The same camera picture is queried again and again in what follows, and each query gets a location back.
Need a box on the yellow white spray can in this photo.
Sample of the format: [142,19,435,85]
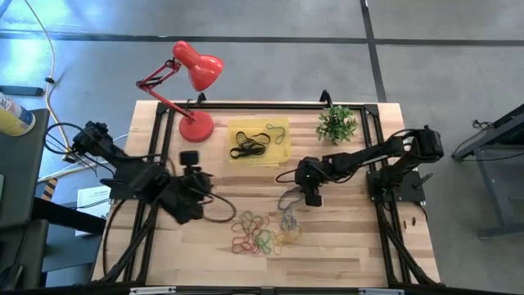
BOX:
[0,92,37,138]

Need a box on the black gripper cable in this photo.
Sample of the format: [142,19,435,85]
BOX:
[274,170,300,184]
[202,188,237,225]

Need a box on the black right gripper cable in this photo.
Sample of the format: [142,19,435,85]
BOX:
[274,170,300,184]

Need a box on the silver metal bracket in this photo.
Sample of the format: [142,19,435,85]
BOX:
[129,286,178,295]
[358,288,406,295]

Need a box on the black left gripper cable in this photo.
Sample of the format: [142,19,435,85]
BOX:
[202,188,237,225]

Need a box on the small green potted plant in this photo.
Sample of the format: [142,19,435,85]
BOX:
[314,104,359,146]

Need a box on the blue wide rubber band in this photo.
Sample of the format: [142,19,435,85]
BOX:
[277,188,307,211]

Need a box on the green rubber band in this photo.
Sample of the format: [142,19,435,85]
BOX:
[241,211,263,230]
[253,228,274,255]

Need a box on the black flat bar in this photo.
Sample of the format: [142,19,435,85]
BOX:
[0,84,45,98]

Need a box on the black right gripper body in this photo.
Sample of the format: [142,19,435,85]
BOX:
[294,156,330,207]

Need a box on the red thin rubber band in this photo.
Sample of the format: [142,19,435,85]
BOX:
[231,235,259,256]
[241,211,272,231]
[230,219,257,241]

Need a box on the white paper sheet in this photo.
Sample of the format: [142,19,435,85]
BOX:
[75,185,112,238]

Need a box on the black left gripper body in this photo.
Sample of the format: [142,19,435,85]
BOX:
[157,150,214,225]

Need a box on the dark grey office chair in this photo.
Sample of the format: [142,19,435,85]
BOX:
[0,108,51,293]

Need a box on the red desk lamp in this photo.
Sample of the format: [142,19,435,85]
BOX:
[136,39,225,143]

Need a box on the black aluminium table frame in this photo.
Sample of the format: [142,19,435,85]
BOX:
[92,89,441,288]

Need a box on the yellow translucent plastic bin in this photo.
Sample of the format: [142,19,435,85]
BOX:
[227,117,292,166]

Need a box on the beige hanging cable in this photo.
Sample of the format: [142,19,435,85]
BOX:
[22,0,74,151]

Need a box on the black wide rubber band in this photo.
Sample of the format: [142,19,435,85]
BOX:
[235,130,272,151]
[228,141,268,161]

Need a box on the grey metal table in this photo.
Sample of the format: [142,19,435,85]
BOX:
[451,102,524,239]

